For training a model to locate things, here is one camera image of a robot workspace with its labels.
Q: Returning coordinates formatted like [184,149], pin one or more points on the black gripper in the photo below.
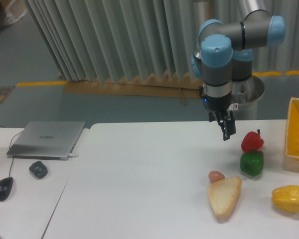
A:
[217,101]

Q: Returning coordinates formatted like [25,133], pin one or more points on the yellow bell pepper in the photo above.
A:
[286,198]

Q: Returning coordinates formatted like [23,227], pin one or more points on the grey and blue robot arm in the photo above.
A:
[224,59]

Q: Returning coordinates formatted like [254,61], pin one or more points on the red bell pepper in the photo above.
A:
[252,141]

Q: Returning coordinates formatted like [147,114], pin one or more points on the green bell pepper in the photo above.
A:
[252,162]

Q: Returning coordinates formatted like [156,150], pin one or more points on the yellow woven basket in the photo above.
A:
[292,130]

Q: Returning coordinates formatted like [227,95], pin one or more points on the brown egg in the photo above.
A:
[215,176]

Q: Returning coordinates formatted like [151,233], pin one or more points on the brown cardboard sheet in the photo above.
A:
[153,86]

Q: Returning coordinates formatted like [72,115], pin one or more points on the triangular toast slice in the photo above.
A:
[223,196]

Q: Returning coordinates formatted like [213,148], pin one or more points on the white laptop plug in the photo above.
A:
[73,155]

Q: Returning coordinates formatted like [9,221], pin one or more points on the pale green pleated curtain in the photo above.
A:
[114,39]

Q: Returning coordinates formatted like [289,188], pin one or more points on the silver closed laptop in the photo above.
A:
[47,140]

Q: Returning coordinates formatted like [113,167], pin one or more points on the small black case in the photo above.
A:
[38,169]

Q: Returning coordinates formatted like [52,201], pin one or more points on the black computer mouse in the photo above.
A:
[5,188]

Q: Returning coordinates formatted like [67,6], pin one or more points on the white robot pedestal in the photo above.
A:
[245,95]

